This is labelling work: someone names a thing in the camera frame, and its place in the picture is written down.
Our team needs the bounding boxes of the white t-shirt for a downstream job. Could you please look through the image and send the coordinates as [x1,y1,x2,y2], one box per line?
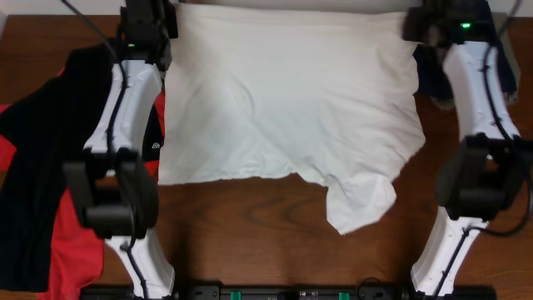
[158,3,426,234]

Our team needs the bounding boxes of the black t-shirt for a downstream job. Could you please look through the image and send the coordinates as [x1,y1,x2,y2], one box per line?
[1,46,163,299]

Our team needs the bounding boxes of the red-orange t-shirt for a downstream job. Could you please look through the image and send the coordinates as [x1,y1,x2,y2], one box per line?
[0,68,167,300]

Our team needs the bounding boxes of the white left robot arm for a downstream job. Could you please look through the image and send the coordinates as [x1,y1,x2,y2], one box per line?
[63,0,178,299]

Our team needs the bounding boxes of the grey-beige folded garment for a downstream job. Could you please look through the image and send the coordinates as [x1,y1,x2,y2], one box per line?
[432,12,521,110]

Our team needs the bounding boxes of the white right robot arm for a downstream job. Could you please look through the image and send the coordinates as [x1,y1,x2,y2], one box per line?
[402,1,532,299]

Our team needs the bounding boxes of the dark navy folded garment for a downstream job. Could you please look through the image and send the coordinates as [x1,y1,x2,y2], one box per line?
[411,0,518,101]

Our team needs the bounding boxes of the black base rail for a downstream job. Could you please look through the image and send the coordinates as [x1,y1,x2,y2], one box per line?
[79,281,498,300]

